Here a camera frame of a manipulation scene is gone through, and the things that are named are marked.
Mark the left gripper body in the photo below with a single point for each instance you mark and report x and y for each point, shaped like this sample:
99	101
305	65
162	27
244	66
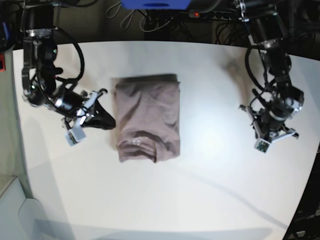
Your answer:
268	127

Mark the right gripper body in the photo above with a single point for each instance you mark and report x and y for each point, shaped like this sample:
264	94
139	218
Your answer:
76	108

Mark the mauve t-shirt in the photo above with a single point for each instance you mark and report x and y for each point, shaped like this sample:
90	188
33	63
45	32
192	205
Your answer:
147	112

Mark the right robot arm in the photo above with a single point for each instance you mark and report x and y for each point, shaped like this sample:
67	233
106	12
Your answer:
41	80

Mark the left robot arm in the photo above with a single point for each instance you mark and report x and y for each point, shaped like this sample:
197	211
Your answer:
280	100

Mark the red clamp at table edge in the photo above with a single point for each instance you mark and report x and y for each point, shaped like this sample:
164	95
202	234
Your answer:
2	63

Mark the blue box overhead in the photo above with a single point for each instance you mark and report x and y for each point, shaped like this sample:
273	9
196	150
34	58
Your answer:
155	4

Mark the black power strip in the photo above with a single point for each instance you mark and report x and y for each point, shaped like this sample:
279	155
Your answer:
224	15

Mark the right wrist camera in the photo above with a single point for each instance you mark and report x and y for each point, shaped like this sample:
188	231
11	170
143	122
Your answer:
75	135

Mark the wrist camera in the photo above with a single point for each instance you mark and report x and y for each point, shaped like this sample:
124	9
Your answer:
75	135
262	145

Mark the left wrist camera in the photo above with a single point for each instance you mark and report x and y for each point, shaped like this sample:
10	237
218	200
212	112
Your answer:
262	145

